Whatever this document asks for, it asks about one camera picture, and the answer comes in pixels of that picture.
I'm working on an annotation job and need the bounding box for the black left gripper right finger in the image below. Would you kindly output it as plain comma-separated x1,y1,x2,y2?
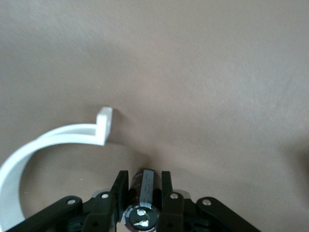
156,170,194,232

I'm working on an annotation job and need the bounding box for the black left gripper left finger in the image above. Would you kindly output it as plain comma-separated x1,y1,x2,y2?
83,170,129,232

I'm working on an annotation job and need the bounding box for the black cylindrical capacitor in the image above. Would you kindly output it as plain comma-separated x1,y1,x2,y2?
122,169,162,232

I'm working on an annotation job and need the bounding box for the large white curved clamp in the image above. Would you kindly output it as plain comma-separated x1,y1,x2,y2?
0,106,114,230

